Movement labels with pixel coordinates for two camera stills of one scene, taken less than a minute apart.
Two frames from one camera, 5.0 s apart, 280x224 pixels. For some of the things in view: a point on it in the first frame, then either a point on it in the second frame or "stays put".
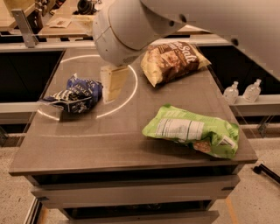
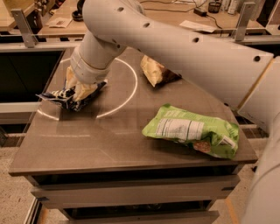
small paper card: (60, 22) stays put
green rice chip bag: (207, 135) stays put
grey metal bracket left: (25, 28) stays put
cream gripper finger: (114, 78) -> (71, 79)
